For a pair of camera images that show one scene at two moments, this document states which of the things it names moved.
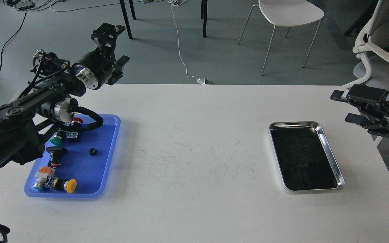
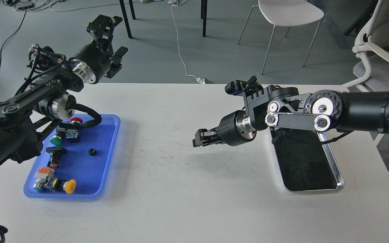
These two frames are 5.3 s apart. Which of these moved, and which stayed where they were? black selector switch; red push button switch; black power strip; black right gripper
Moved: black right gripper
Stayed: black power strip; red push button switch; black selector switch
